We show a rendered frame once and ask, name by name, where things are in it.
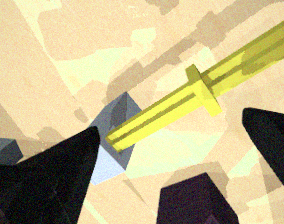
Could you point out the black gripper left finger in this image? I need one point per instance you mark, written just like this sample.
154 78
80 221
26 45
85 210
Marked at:
51 186

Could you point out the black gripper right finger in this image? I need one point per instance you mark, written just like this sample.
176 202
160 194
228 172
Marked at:
266 130

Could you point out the olive yellow long bar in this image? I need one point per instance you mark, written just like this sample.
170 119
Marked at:
122 123

